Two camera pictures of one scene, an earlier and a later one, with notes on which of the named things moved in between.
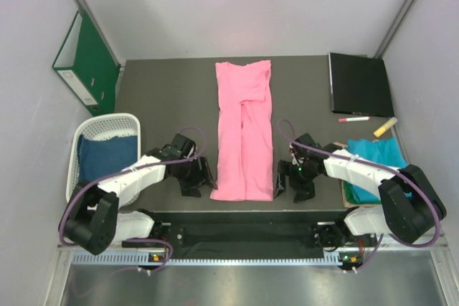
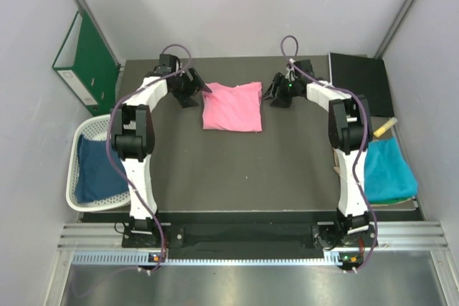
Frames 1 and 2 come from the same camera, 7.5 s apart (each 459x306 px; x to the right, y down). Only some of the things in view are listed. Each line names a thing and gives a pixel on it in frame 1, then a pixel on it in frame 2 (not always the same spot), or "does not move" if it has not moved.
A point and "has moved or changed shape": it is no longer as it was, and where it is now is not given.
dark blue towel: x=98 y=158 does not move
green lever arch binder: x=87 y=68 does not move
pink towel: x=244 y=112 has moved or changed shape
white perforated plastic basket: x=101 y=127 does not move
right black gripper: x=305 y=193 -> x=280 y=101
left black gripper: x=190 y=188 -> x=193 y=87
